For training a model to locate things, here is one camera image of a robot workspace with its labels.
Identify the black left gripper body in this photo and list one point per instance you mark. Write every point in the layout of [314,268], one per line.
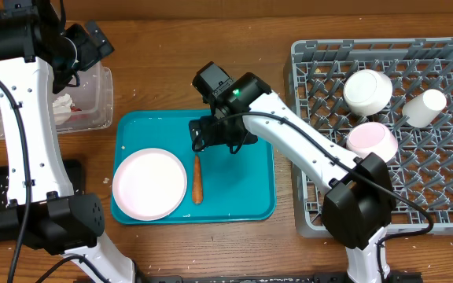
[78,53]

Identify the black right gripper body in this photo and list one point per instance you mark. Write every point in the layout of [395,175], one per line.
[224,130]

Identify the white napkin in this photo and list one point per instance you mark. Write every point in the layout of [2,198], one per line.
[62,109]

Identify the red snack wrapper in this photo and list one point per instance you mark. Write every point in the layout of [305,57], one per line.
[76,110]

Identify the orange carrot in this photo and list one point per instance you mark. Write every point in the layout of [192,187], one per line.
[197,189]

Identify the large white plate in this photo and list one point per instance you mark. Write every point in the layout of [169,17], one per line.
[149,184]

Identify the white cup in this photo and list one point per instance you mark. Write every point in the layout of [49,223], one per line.
[424,108]

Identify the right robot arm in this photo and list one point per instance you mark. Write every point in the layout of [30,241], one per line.
[358,193]

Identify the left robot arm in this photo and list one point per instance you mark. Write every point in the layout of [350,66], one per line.
[40,56]

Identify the grey dishwasher rack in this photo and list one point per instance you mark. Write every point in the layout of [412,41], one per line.
[422,169]

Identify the clear plastic bin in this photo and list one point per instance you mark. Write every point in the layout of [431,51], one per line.
[94,97]

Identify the teal plastic tray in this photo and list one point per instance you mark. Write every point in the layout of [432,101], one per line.
[238,187]

